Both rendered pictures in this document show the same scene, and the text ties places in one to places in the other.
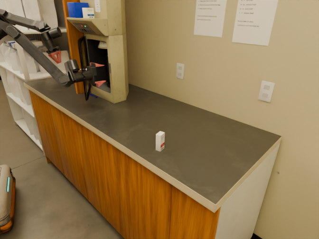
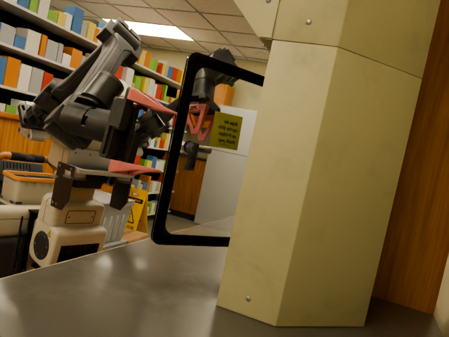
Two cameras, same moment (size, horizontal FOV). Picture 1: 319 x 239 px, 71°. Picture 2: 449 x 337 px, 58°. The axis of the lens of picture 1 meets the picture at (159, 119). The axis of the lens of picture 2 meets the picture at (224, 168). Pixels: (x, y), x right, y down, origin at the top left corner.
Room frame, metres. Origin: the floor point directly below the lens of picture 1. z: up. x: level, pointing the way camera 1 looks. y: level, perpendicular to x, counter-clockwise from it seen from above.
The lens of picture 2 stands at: (1.20, -0.29, 1.22)
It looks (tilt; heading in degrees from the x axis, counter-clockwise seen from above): 3 degrees down; 66
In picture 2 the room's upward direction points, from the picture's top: 12 degrees clockwise
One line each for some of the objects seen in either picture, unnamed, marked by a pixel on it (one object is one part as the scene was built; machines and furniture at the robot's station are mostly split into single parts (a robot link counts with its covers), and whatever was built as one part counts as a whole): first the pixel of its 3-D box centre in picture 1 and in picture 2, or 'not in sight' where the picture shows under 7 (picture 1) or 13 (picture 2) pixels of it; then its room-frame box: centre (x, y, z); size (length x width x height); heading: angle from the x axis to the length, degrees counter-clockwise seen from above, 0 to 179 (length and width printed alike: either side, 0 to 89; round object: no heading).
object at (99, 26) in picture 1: (87, 26); (268, 37); (1.58, 0.49, 1.46); 0.32 x 0.12 x 0.10; 46
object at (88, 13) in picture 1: (88, 13); not in sight; (1.56, 0.46, 1.54); 0.05 x 0.05 x 0.06; 51
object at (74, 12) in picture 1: (78, 10); not in sight; (1.64, 0.55, 1.56); 0.10 x 0.10 x 0.09; 46
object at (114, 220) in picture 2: not in sight; (87, 216); (1.57, 2.81, 0.49); 0.60 x 0.42 x 0.33; 46
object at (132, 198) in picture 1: (125, 156); not in sight; (1.55, 0.28, 0.45); 2.05 x 0.67 x 0.90; 46
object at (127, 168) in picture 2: (98, 79); (137, 156); (1.34, 0.38, 1.17); 0.09 x 0.07 x 0.07; 134
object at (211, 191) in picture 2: (84, 67); (229, 159); (1.57, 0.54, 1.19); 0.30 x 0.01 x 0.40; 12
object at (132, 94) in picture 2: (97, 68); (149, 116); (1.34, 0.38, 1.24); 0.09 x 0.07 x 0.07; 134
